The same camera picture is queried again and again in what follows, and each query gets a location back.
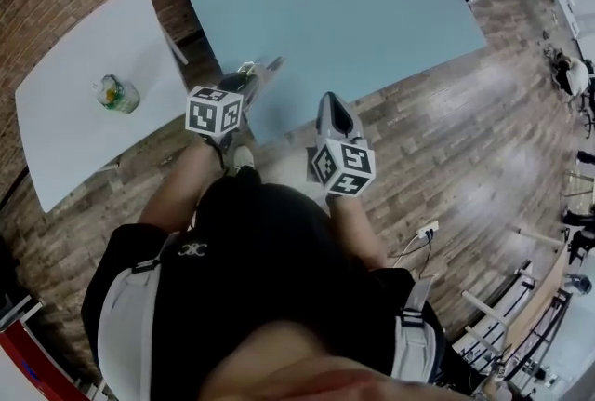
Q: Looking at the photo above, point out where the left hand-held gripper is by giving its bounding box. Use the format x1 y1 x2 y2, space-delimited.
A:
184 56 285 152

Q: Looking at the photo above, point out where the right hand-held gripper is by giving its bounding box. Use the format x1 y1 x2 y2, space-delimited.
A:
305 91 377 196

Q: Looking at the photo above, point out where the person's left forearm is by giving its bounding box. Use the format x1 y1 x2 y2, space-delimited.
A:
138 136 226 234

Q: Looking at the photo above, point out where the person's right forearm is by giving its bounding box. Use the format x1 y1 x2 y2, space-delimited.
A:
324 193 389 274

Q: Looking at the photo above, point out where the light blue table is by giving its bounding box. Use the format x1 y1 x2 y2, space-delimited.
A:
173 0 487 145

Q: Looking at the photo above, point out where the person's white shoe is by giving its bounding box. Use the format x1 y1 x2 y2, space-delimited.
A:
231 144 256 177

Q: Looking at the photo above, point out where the white power strip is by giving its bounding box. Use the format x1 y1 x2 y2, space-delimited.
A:
416 220 440 240

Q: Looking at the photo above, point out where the clear glass jar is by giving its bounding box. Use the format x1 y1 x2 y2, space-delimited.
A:
95 74 141 115

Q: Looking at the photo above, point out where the person's black shirt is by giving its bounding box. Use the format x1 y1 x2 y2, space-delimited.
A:
80 165 447 395

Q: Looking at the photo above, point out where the white table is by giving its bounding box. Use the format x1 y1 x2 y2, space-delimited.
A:
14 0 192 214

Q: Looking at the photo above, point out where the red and white box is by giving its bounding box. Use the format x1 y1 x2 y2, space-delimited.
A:
0 319 83 401

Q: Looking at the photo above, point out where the white cable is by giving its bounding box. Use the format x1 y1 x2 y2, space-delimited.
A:
389 233 438 280

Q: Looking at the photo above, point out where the wooden desk with metal frame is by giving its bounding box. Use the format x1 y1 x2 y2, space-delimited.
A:
459 221 577 386

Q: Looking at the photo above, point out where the grey shoulder strap harness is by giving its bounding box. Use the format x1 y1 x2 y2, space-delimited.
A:
95 257 164 400

